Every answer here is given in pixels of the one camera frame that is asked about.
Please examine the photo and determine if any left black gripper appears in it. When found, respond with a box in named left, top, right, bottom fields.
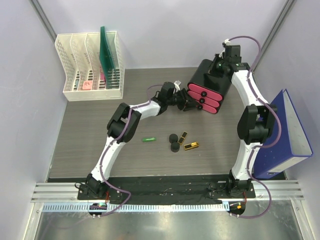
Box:
left=166, top=88, right=200, bottom=112

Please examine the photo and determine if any pink drawer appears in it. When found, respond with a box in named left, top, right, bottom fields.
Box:
left=197, top=102, right=221, bottom=114
left=188, top=83, right=224, bottom=102
left=188, top=90, right=220, bottom=107

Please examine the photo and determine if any black pink drawer organizer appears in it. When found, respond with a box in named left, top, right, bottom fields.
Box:
left=187, top=59, right=231, bottom=109

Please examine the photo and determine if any black round jar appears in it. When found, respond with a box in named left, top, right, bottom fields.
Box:
left=170, top=142, right=180, bottom=153
left=169, top=133, right=179, bottom=143

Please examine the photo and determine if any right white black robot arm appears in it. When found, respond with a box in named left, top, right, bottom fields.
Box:
left=211, top=43, right=278, bottom=198

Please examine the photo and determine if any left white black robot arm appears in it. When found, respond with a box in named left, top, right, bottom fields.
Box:
left=82, top=82, right=199, bottom=200

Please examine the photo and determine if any black gold upright lipstick case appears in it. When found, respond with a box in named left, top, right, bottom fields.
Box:
left=177, top=131, right=188, bottom=145

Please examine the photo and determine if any gold lipstick lying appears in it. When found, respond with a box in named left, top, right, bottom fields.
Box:
left=183, top=142, right=199, bottom=151

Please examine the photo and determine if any green lip balm tube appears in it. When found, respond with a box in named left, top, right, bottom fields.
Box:
left=142, top=137, right=157, bottom=143

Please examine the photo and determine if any pink item in organizer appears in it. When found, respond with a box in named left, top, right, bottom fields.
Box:
left=99, top=66, right=106, bottom=81

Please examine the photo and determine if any green board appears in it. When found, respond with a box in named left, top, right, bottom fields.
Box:
left=99, top=26, right=115, bottom=86

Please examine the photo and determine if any pink eraser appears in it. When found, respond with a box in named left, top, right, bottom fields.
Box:
left=81, top=80, right=93, bottom=91

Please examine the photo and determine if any white mesh file organizer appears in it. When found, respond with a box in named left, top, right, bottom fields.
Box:
left=54, top=31, right=125, bottom=102

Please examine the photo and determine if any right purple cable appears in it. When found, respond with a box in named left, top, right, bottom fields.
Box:
left=226, top=35, right=282, bottom=220

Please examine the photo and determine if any purple cable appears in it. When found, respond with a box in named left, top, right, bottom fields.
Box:
left=226, top=35, right=282, bottom=220
left=47, top=83, right=166, bottom=230

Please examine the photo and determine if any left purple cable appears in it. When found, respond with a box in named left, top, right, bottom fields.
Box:
left=47, top=83, right=166, bottom=230

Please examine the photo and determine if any blue ring binder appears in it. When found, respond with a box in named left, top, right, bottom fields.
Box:
left=253, top=89, right=313, bottom=179

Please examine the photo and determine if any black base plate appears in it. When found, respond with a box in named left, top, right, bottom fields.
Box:
left=75, top=174, right=256, bottom=205

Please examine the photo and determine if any aluminium rail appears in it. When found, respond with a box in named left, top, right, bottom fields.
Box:
left=31, top=180, right=304, bottom=216

